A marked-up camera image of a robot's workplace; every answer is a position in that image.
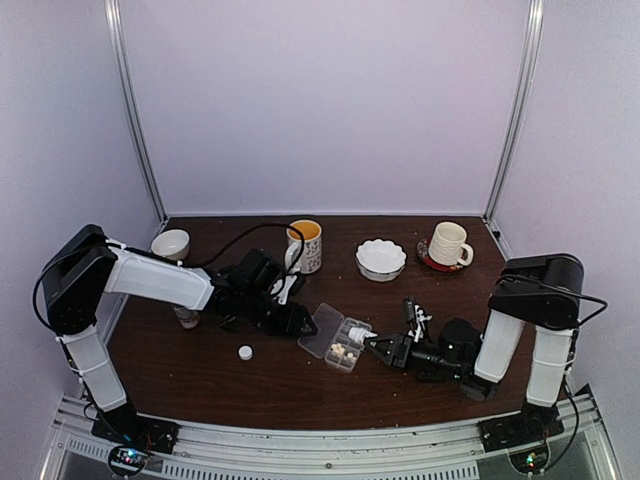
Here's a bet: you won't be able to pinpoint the aluminium frame post left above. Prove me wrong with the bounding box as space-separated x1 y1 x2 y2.
104 0 169 226

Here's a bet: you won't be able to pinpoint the small white pill bottle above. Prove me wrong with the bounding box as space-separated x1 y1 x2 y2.
348 327 378 344

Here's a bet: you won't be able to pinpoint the small white bottle cap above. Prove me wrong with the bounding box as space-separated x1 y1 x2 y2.
238 345 254 361

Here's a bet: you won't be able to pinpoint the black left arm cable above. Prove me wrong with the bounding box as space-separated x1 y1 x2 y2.
32 222 307 331

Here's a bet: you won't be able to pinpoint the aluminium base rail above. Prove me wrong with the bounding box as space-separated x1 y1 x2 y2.
35 394 622 479

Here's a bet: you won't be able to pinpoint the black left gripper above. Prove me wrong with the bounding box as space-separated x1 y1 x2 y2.
239 288 318 338

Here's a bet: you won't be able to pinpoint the white pills in organizer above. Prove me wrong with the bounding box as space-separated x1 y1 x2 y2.
330 343 356 359

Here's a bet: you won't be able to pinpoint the aluminium frame post right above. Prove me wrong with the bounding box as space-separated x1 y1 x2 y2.
483 0 545 229

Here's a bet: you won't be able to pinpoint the white ribbed cup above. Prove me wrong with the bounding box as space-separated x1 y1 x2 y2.
428 221 474 267

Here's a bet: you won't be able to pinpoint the yellow-lined patterned mug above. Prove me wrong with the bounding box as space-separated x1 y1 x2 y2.
284 219 322 275

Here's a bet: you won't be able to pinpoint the grey-capped orange label bottle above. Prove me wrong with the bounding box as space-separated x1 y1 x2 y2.
174 306 200 330

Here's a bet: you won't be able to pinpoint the white ceramic bowl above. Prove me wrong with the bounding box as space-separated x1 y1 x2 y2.
151 229 191 261

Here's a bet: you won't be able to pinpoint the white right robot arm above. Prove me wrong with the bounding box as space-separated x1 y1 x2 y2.
358 254 584 442

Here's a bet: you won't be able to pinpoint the clear plastic pill organizer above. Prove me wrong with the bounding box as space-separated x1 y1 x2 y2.
298 303 373 373

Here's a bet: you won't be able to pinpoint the aluminium frame post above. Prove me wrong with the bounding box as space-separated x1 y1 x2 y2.
104 0 169 226
483 0 545 229

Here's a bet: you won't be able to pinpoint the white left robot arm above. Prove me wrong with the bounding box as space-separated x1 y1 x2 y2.
31 224 318 444

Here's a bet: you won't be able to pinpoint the white scalloped dish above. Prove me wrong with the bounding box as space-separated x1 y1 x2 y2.
355 239 407 283

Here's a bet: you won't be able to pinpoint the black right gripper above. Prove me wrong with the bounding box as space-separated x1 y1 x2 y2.
365 332 465 380

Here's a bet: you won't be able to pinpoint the red saucer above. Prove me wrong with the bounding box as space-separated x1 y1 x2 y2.
416 237 464 273

